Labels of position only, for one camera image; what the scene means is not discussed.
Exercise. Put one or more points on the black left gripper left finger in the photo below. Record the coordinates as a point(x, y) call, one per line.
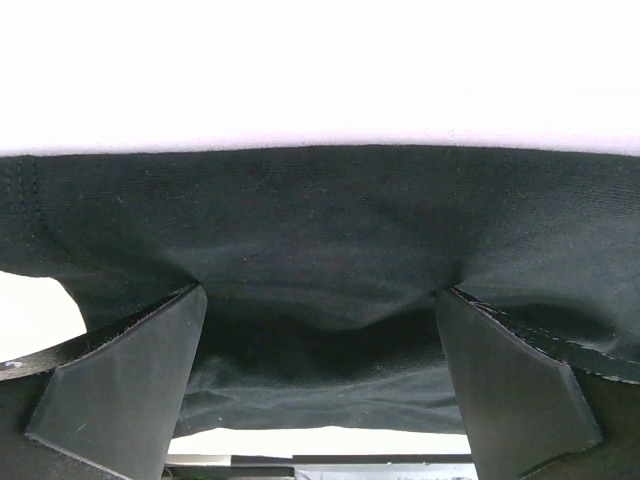
point(102, 405)

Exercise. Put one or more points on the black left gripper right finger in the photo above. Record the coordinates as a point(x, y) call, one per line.
point(534, 405)

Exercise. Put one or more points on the black flower print t-shirt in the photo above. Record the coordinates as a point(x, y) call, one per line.
point(321, 264)

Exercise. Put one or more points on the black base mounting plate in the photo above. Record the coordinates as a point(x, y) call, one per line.
point(405, 466)

